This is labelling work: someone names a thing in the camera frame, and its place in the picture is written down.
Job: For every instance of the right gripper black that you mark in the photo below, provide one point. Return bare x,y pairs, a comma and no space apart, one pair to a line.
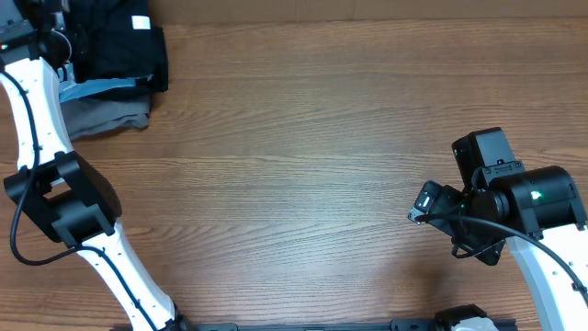
466,236

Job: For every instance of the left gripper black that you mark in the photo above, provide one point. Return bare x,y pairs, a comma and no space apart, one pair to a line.
65,33

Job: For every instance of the black t-shirt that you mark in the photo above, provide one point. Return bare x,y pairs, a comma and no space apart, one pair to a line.
103,18

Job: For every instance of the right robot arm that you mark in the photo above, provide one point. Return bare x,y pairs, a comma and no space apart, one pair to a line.
538,215

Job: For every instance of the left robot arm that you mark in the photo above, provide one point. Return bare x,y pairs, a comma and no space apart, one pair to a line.
68,199

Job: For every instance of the black folded garment in stack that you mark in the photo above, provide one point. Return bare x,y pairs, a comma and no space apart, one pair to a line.
135,53

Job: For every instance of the light blue printed t-shirt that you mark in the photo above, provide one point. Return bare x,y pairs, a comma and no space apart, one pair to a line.
111,89

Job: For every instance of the grey folded garment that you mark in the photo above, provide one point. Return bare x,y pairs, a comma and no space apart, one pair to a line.
89,116

